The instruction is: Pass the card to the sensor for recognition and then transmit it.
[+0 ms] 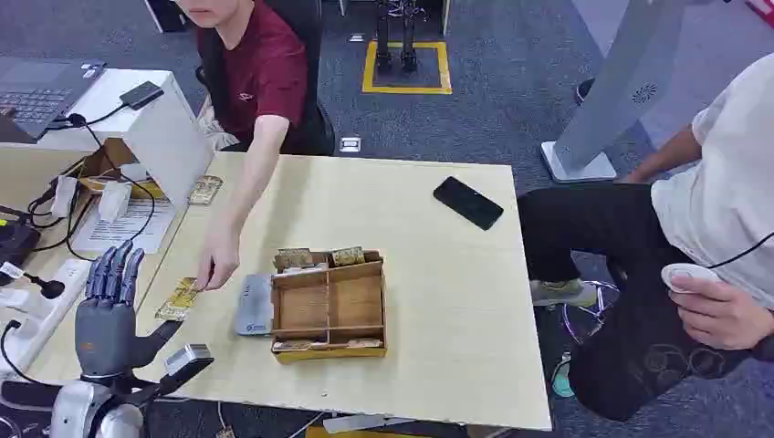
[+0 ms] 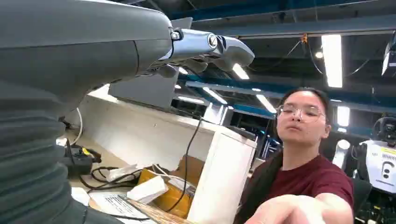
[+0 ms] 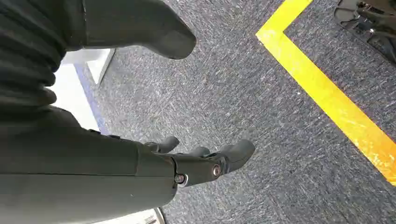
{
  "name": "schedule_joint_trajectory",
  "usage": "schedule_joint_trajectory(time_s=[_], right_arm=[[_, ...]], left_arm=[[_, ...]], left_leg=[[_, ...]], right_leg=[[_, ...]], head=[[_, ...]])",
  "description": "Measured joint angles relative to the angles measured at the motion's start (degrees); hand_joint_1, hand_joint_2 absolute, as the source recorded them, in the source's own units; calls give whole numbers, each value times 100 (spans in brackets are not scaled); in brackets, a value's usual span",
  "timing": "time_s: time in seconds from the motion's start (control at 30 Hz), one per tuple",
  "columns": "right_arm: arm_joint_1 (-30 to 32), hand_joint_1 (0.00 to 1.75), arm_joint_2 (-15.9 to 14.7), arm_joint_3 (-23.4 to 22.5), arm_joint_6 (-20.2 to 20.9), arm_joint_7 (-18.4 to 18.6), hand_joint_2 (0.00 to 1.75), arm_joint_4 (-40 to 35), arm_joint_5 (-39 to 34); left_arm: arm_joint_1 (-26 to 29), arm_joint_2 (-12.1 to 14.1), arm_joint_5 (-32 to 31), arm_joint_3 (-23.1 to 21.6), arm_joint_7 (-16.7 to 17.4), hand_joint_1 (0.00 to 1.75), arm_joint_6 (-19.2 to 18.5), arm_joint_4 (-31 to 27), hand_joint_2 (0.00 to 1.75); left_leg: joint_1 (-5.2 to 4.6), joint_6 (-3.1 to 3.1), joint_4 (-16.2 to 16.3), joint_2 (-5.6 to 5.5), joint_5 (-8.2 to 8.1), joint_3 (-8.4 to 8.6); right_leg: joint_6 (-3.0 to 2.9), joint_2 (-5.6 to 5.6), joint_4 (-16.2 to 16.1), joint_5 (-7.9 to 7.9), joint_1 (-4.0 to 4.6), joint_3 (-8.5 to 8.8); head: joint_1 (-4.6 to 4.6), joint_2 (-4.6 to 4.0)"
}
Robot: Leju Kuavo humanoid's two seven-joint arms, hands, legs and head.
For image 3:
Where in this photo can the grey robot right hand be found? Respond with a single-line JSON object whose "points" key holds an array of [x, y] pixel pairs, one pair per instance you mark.
{"points": [[77, 173]]}

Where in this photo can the white panel with blue edge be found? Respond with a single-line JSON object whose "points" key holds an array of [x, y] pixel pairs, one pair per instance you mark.
{"points": [[72, 95]]}

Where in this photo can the ribbed grey right arm sleeve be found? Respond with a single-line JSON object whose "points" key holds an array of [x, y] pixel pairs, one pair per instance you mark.
{"points": [[28, 55]]}

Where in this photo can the yellow floor tape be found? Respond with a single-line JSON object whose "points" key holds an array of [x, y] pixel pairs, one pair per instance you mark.
{"points": [[328, 92]]}

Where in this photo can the black robot foot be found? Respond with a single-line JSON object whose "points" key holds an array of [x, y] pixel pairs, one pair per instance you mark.
{"points": [[376, 28]]}

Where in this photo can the white angled bracket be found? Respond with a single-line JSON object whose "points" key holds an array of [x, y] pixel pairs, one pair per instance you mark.
{"points": [[100, 66]]}

